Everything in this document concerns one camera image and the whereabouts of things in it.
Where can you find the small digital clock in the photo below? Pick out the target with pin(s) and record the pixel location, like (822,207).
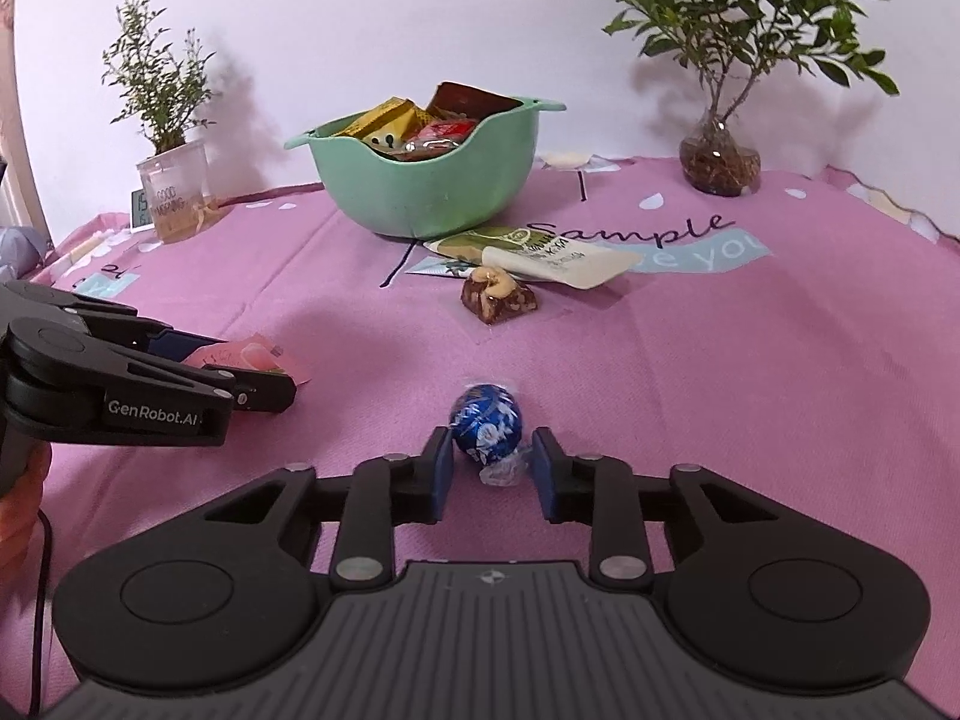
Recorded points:
(140,210)

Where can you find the person's left hand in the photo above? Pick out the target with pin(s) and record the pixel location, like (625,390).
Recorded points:
(19,532)

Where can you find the cream snack packet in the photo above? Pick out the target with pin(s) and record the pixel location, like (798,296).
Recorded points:
(570,266)

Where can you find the dark brown snack packet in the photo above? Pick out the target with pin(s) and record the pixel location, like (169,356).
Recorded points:
(469,99)

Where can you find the clear wrapped nut chocolate bar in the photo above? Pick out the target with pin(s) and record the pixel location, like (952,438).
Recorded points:
(499,296)

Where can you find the green white snack packet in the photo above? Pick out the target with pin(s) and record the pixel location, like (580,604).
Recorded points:
(510,240)

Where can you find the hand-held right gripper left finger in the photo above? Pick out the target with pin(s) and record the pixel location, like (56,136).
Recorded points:
(442,476)

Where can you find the pink snack packet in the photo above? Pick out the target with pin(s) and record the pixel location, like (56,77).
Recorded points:
(251,356)

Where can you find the leafy plant in glass vase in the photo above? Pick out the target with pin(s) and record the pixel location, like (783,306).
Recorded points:
(735,52)

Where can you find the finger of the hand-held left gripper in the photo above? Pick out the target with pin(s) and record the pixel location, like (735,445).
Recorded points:
(112,322)
(259,390)

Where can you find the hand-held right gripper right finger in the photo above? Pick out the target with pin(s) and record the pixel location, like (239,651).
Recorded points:
(546,476)

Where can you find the small plant in white cup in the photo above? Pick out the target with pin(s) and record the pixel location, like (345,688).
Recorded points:
(169,165)

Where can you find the blue foil chocolate ball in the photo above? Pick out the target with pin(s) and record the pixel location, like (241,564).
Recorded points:
(486,420)

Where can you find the pink printed tablecloth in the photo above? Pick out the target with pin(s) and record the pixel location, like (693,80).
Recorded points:
(712,360)

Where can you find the green plastic bowl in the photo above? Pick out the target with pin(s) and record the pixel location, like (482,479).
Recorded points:
(420,187)

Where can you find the grey blue cloth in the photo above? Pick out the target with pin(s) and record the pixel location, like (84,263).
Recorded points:
(19,251)

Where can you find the red wrapped candy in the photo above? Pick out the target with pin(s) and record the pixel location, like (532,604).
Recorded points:
(442,136)

